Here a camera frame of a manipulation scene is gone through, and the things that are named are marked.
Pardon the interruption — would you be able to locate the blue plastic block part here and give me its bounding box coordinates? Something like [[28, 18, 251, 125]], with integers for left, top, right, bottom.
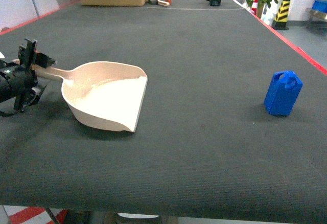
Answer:
[[264, 71, 303, 116]]

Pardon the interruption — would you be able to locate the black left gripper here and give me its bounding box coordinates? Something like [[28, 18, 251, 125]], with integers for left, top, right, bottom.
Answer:
[[5, 39, 57, 111]]

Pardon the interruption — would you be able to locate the beige plastic dustpan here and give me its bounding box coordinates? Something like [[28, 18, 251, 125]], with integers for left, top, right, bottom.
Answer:
[[11, 59, 149, 133]]

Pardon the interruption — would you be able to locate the wooden handle brush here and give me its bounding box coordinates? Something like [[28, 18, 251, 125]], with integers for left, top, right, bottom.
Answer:
[[148, 0, 170, 7]]

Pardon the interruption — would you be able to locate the red white traffic cone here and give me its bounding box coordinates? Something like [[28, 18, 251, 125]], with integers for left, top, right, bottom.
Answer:
[[250, 0, 259, 15]]

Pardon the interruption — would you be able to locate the yellow black striped bollard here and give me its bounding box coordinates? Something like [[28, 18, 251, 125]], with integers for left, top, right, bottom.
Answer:
[[271, 0, 291, 30]]

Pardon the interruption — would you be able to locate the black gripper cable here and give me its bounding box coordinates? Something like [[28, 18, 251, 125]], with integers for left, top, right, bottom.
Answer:
[[0, 107, 22, 118]]

